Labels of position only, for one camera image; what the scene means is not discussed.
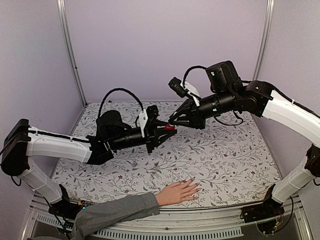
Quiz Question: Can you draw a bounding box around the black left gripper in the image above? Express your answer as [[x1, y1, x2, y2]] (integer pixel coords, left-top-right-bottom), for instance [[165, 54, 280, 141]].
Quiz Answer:
[[109, 120, 178, 154]]

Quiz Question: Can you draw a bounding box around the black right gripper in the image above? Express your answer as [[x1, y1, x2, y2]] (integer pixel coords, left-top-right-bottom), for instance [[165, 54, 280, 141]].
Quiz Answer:
[[168, 87, 237, 130]]

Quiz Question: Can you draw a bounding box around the red nail polish bottle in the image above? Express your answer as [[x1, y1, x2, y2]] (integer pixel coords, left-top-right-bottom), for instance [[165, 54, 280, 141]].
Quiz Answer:
[[165, 124, 175, 130]]

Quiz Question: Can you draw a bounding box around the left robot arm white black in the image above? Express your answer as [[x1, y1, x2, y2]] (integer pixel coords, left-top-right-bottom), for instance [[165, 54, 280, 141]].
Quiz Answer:
[[0, 109, 177, 217]]

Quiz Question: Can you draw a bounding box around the grey sleeved forearm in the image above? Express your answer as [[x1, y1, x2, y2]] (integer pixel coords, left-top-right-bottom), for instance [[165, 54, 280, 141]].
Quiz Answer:
[[72, 192, 160, 240]]

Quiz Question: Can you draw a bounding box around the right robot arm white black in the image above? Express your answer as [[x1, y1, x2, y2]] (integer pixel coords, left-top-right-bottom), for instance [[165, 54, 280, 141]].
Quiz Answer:
[[166, 60, 320, 218]]

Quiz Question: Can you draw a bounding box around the mannequin hand with nails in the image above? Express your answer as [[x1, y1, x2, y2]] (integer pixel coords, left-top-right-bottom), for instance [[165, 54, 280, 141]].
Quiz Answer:
[[155, 178, 201, 207]]

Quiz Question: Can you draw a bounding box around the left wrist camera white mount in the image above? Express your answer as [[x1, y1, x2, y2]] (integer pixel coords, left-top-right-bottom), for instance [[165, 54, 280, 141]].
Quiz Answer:
[[137, 105, 159, 138]]

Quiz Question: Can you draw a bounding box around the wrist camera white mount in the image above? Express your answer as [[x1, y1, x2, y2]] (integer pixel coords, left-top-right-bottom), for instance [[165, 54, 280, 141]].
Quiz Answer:
[[137, 105, 159, 138], [168, 77, 201, 107]]

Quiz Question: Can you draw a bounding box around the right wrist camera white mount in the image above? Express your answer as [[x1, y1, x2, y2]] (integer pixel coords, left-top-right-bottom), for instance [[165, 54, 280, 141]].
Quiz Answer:
[[168, 77, 201, 107]]

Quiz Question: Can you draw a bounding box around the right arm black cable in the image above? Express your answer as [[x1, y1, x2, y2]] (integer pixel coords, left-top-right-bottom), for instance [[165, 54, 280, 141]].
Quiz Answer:
[[182, 65, 208, 85]]

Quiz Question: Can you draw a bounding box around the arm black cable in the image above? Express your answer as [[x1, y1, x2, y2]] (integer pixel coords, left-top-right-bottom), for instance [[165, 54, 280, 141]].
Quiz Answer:
[[182, 65, 208, 85], [97, 87, 145, 120]]

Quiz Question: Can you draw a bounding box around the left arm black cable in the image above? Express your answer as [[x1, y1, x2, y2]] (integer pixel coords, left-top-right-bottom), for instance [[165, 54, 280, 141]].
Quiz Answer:
[[97, 87, 145, 120]]

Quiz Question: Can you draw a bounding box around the aluminium corner post right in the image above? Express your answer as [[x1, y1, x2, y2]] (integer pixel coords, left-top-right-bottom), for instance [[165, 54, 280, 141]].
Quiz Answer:
[[252, 0, 275, 81]]

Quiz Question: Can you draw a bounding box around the aluminium corner post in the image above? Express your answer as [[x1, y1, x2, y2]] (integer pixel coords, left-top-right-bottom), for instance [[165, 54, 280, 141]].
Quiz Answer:
[[56, 0, 88, 107], [252, 0, 275, 81]]

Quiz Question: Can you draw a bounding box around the aluminium front rail frame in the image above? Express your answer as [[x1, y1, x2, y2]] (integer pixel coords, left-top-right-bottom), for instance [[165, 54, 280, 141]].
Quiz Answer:
[[22, 192, 313, 240]]

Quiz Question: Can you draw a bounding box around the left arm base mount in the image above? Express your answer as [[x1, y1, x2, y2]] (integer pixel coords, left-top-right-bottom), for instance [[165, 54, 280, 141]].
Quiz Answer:
[[48, 184, 91, 220]]

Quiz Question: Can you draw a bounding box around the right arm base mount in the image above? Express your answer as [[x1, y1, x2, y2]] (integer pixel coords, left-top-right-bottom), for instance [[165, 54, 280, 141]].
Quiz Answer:
[[239, 184, 294, 236]]

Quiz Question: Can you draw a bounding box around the aluminium corner post left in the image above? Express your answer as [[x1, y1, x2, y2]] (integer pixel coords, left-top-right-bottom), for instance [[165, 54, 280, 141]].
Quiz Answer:
[[56, 0, 88, 107]]

